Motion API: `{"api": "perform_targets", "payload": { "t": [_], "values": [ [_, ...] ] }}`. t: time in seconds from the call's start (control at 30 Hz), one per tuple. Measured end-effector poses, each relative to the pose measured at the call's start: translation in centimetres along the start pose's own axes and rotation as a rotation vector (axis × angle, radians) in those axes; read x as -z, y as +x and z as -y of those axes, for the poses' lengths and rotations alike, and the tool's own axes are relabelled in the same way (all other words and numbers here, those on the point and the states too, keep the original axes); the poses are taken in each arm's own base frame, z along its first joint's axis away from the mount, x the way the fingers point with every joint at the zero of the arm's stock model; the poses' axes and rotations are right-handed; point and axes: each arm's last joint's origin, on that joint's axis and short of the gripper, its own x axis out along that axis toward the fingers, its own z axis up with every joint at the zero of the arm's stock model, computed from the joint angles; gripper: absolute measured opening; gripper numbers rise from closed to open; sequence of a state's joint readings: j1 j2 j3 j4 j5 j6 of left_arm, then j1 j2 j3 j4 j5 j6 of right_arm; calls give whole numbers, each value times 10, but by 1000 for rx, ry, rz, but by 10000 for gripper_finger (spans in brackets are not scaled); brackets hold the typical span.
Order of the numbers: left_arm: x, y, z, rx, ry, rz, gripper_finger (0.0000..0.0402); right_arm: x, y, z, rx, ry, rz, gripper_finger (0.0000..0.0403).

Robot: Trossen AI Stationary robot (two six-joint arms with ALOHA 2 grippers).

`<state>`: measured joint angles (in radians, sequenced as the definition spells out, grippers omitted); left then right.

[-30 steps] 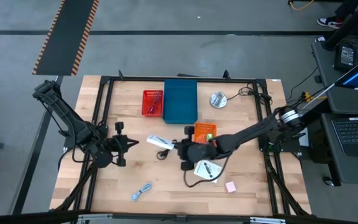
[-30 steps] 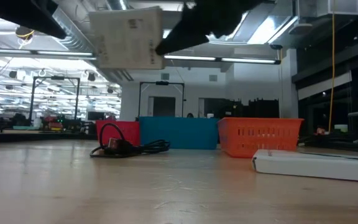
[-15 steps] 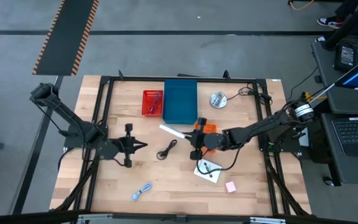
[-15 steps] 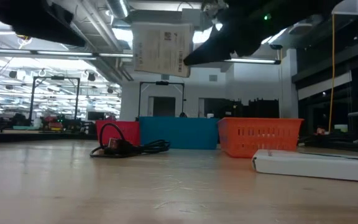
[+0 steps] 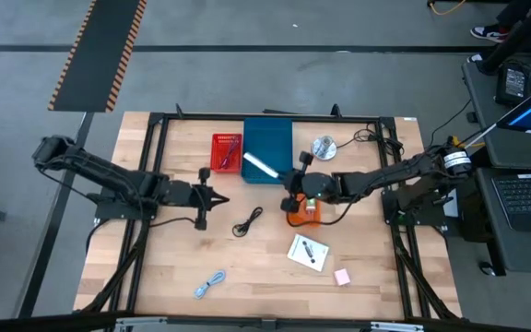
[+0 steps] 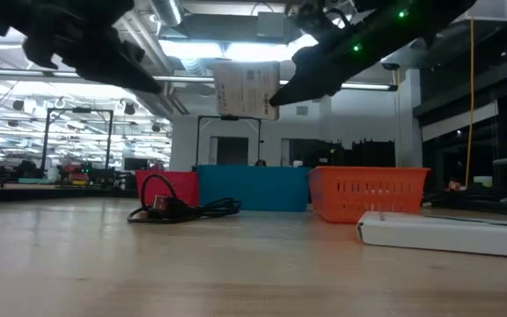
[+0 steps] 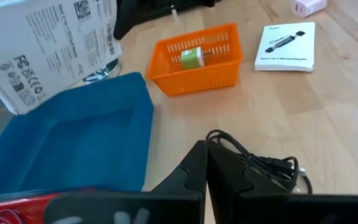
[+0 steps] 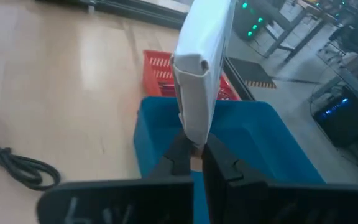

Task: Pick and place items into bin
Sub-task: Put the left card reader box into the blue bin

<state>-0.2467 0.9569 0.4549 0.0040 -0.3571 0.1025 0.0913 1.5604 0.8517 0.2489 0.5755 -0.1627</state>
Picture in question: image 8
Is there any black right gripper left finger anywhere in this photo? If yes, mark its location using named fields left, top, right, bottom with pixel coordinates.
left=36, top=130, right=195, bottom=224

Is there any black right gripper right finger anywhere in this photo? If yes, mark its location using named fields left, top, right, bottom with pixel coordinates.
left=201, top=133, right=358, bottom=224

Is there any black cable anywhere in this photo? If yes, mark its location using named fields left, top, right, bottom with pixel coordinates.
left=0, top=110, right=62, bottom=191

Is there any white product box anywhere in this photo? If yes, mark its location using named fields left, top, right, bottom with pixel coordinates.
left=170, top=0, right=237, bottom=149

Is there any blue plastic bin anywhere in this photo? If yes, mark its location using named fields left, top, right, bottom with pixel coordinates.
left=133, top=96, right=326, bottom=224

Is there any red slotted plastic basket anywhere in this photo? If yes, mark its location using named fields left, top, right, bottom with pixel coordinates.
left=142, top=49, right=241, bottom=101

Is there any computer tower with blue lights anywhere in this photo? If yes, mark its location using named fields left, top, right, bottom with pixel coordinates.
left=311, top=86, right=358, bottom=149

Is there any black hazard-striped floor mat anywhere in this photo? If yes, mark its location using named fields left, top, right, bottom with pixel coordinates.
left=228, top=57, right=278, bottom=90

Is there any computer tower with green lights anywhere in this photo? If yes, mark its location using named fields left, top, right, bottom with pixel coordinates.
left=232, top=0, right=276, bottom=41

